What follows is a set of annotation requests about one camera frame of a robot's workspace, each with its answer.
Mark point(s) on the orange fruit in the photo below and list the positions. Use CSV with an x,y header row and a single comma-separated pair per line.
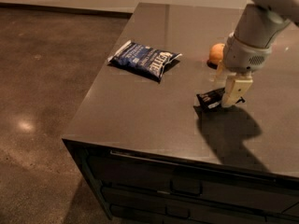
x,y
216,53

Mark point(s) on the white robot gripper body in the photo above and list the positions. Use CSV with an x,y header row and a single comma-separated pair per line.
x,y
244,56

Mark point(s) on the black rxbar chocolate wrapper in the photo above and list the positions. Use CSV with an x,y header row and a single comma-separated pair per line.
x,y
211,100

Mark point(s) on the blue kettle chips bag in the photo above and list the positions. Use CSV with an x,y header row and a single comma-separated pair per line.
x,y
143,59

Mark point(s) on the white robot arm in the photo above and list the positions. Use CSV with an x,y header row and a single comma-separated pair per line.
x,y
262,21

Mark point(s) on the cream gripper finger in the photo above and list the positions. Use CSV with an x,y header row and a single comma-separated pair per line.
x,y
220,76
236,85

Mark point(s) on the dark counter cabinet with drawers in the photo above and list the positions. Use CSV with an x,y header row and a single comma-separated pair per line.
x,y
150,152

